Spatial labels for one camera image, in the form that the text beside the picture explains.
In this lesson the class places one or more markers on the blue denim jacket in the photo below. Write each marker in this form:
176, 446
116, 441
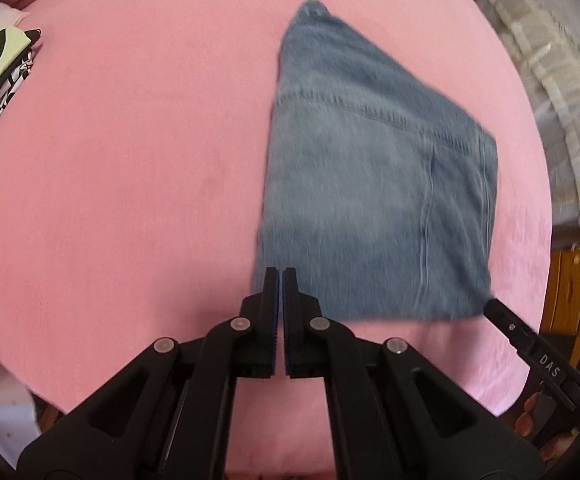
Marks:
369, 185

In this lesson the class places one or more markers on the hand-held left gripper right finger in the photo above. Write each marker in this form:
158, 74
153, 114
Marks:
297, 335

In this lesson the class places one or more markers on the white paper bag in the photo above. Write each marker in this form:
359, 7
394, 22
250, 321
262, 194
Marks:
0, 410

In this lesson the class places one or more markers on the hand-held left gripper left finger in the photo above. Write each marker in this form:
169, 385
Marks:
265, 335

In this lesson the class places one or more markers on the pink bed blanket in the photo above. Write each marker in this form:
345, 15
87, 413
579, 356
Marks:
120, 185

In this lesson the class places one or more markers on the person's right hand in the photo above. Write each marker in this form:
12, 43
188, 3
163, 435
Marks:
527, 417

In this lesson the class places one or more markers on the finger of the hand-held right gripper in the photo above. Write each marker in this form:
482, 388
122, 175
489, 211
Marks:
534, 355

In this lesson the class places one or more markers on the wooden drawer cabinet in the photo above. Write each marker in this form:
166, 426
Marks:
569, 285

